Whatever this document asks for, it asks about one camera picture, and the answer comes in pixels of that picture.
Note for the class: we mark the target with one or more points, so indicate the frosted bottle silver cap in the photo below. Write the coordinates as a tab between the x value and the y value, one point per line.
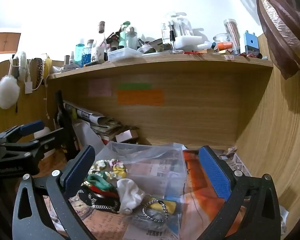
131	38

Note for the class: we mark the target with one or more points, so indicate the blue packet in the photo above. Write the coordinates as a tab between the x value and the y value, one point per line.
173	226

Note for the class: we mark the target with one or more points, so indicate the silver foil wrap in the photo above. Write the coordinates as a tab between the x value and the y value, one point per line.
146	222

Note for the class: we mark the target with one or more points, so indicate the wooden shelf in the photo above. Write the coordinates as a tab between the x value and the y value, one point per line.
165	62

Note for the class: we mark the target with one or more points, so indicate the blue beads bottle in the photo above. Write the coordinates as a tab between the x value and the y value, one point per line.
87	56

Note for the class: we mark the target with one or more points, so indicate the dark wine bottle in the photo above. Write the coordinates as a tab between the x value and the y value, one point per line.
62	116

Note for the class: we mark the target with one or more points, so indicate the white fluffy pom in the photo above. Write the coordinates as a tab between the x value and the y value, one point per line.
7	92

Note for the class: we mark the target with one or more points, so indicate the orange paper sheet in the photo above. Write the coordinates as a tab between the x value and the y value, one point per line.
202	177

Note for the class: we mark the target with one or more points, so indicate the clear plastic packaging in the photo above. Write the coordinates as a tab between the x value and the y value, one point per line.
182	23

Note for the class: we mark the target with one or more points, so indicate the clear plastic container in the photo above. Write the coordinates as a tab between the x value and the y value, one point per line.
160	177

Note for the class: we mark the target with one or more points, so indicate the green scrunchie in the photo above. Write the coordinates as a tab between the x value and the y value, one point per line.
100	182

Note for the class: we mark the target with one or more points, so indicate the white printed mug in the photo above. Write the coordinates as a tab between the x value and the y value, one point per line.
98	53

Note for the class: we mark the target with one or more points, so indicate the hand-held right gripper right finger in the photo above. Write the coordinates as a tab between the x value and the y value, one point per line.
215	172

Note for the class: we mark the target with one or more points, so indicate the yellow green sponge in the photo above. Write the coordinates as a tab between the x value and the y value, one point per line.
168	206

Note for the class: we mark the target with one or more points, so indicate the clear black-capped perfume bottle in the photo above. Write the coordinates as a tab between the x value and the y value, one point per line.
172	42

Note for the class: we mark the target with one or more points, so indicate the brown tube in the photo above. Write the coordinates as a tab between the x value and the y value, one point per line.
66	60

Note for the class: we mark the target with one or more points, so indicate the black tube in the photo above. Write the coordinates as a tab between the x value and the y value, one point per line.
93	63

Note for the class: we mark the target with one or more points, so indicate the fuzzy white duster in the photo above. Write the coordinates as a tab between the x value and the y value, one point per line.
22	62

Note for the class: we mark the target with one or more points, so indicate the white charger plug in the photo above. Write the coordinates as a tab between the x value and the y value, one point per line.
28	88

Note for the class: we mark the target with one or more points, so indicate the mint green pump bottle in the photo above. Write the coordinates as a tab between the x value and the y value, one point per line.
122	36

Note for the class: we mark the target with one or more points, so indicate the yellow white scrunchie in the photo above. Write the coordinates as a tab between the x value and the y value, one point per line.
118	171

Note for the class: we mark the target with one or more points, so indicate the blue liquid bottle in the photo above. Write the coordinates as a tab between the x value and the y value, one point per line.
79	53

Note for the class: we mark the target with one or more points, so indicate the brown hanging cloth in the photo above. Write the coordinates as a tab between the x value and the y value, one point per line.
280	30

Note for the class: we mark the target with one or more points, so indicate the white foam block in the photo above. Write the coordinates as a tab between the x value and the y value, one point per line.
190	42

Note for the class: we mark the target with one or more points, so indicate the pink sticky note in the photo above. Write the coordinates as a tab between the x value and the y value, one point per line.
100	87

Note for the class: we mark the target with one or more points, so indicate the glass jar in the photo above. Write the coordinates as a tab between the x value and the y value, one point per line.
221	38

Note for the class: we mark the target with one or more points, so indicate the floral scrunchie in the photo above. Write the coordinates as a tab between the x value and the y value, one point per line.
98	166

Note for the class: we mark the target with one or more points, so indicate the clear printed tall bottle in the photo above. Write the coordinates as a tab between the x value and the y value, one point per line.
164	32

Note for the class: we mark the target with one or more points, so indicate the clear lidded plastic box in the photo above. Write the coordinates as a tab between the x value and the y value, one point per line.
123	54

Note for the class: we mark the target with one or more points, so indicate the blue plastic box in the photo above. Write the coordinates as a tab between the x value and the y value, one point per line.
251	42

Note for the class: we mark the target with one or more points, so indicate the wooden wall cabinet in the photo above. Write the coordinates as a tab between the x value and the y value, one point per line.
2	42

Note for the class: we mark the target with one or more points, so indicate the newspaper print mat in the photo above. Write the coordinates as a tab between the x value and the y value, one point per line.
105	223

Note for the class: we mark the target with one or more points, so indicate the patterned headband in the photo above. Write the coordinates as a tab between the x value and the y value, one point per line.
38	71

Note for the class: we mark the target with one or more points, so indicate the white paper sheet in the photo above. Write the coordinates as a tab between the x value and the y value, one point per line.
87	135

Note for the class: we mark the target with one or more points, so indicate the stack of newspapers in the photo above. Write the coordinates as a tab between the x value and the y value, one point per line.
100	125

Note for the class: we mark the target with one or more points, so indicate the white sock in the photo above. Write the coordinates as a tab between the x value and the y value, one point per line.
130	196

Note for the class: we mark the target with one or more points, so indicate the orange capped white bottle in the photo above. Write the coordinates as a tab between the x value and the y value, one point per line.
225	46

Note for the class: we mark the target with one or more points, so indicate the green sticky note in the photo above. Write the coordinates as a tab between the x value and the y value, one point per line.
135	86

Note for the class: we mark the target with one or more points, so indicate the clear canister brown sticks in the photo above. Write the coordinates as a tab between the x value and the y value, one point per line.
233	33

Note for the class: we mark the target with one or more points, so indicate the corked clear glass bottle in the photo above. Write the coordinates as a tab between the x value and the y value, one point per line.
101	37

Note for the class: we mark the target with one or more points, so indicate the orange sticky note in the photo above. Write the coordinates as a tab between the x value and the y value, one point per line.
140	97

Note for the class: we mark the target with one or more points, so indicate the small cardboard box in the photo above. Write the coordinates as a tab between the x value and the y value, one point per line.
126	136

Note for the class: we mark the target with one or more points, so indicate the yellow hanging cloth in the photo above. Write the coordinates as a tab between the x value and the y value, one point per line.
48	65

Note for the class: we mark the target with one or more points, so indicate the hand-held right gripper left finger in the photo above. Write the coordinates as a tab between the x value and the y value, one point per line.
81	165

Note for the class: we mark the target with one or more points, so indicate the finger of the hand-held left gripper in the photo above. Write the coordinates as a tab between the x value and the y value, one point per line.
31	127
50	137

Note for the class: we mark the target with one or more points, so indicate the small white spray bottle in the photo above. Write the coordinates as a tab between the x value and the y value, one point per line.
71	58

